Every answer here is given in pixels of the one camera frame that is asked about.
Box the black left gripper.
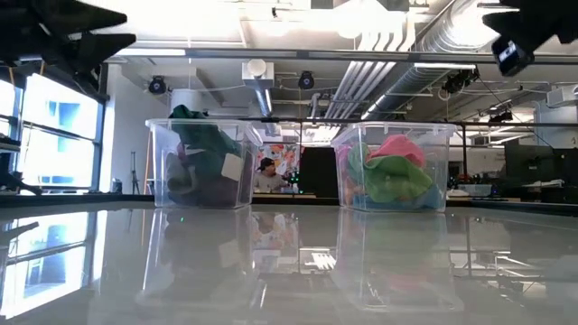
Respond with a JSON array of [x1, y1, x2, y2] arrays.
[[0, 0, 136, 76]]

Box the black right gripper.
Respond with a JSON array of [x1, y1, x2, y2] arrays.
[[481, 0, 578, 77]]

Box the dark green towel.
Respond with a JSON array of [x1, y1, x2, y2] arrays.
[[169, 104, 243, 181]]

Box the pink towel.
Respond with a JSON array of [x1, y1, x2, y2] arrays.
[[368, 134, 426, 168]]

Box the white paper tag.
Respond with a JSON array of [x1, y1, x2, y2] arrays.
[[220, 153, 245, 182]]

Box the light green towel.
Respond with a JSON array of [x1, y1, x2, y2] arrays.
[[347, 142, 434, 204]]

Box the large window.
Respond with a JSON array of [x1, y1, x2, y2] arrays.
[[0, 67, 109, 193]]

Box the white round column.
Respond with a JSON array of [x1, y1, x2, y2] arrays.
[[170, 88, 204, 114]]

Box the clear plastic bin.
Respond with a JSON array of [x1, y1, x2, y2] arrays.
[[144, 117, 264, 209], [331, 120, 458, 213]]

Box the black background monitor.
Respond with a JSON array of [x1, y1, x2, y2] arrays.
[[504, 144, 578, 181]]

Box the grey overhead beam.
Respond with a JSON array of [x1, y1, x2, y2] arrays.
[[106, 47, 578, 65]]

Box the person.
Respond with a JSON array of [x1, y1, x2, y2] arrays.
[[252, 156, 290, 194]]

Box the black background panel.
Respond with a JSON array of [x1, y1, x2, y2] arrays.
[[297, 146, 340, 199]]

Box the silver ventilation duct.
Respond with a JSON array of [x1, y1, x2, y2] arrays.
[[360, 0, 511, 121]]

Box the black hanging camera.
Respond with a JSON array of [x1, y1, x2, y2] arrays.
[[297, 70, 316, 90], [148, 75, 167, 95]]

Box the black background rack frame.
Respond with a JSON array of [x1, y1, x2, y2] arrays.
[[243, 116, 578, 181]]

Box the white ceiling duct box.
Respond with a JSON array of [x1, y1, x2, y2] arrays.
[[241, 58, 275, 89]]

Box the colourful wall picture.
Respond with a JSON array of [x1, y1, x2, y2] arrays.
[[256, 143, 302, 180]]

